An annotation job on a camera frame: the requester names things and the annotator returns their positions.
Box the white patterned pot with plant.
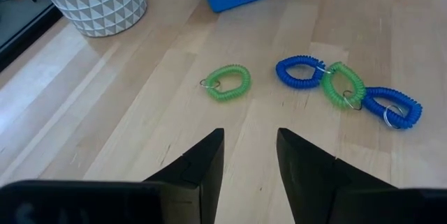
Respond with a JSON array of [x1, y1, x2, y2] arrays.
[[27, 0, 148, 38]]

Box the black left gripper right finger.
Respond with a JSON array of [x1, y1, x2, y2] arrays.
[[277, 128, 397, 224]]

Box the green spring keychain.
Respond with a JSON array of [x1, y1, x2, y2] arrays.
[[199, 64, 252, 102], [320, 61, 367, 111]]

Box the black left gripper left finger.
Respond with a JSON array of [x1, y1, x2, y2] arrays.
[[143, 128, 225, 224]]

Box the blue spring keychain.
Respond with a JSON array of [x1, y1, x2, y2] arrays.
[[361, 86, 423, 130], [274, 54, 328, 90]]

